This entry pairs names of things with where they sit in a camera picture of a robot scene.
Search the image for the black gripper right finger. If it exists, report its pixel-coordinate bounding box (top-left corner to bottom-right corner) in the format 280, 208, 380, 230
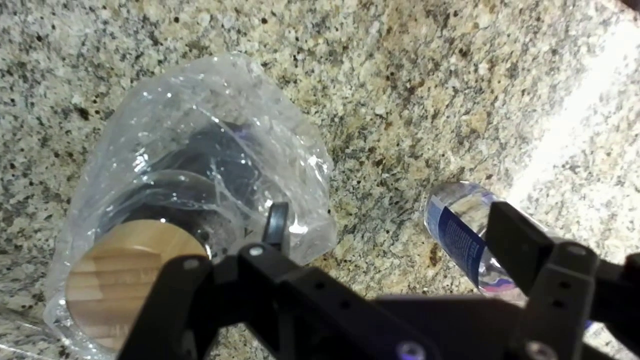
486, 202, 555, 295

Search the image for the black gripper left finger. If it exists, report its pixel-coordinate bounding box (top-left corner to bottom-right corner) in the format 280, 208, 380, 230
262, 202, 290, 253

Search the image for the clear plastic bag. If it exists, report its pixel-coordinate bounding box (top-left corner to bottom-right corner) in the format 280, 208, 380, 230
44, 56, 338, 360

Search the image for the right Fiji water bottle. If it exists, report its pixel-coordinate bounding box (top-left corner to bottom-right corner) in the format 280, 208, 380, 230
424, 183, 527, 307

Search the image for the black bottle with wooden cap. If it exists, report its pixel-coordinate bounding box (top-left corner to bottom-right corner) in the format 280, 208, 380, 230
65, 125, 260, 353

